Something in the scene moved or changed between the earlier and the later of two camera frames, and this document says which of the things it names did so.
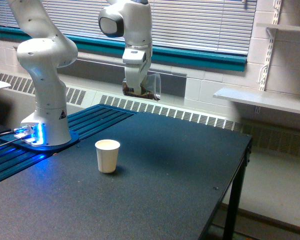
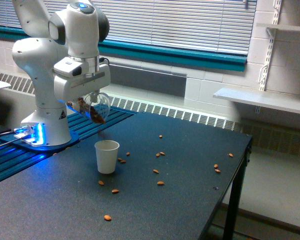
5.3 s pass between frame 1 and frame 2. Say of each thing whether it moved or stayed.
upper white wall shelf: stayed
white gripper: moved
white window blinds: stayed
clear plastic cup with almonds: moved
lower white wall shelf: stayed
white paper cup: stayed
